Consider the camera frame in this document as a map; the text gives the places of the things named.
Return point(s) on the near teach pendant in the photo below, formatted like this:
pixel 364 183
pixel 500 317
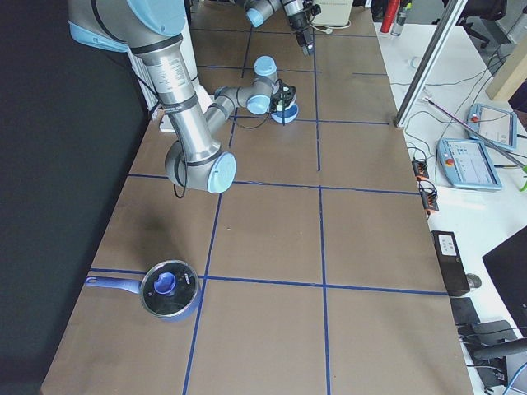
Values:
pixel 467 164

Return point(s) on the black monitor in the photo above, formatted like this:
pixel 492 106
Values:
pixel 506 266

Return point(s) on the aluminium frame post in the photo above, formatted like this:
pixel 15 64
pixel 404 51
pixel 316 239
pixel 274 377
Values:
pixel 441 34

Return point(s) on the teach pendant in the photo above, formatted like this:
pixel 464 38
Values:
pixel 467 164
pixel 497 125

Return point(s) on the clear plastic bottle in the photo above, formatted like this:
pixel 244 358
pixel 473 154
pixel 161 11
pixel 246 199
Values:
pixel 401 16

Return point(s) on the far teach pendant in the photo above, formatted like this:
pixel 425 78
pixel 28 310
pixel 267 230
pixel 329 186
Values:
pixel 497 125

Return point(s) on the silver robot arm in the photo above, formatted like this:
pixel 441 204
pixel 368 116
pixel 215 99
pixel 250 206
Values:
pixel 153 31
pixel 257 12

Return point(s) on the black power adapter box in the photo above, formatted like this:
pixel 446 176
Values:
pixel 450 263

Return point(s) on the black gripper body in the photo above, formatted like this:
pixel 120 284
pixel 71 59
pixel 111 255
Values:
pixel 299 20
pixel 286 95

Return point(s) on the reacher grabber tool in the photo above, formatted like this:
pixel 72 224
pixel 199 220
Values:
pixel 487 141

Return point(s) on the blue saucepan with lid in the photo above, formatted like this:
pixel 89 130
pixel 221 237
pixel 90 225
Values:
pixel 170 290

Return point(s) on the white pedestal column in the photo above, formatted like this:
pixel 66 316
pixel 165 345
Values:
pixel 170 68

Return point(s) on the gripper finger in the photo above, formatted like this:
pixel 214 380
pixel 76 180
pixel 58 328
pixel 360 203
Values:
pixel 301 41
pixel 309 47

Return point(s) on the red bottle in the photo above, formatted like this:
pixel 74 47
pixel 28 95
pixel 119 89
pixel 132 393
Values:
pixel 390 12

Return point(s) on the blue bowl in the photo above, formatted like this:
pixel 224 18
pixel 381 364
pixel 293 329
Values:
pixel 287 115

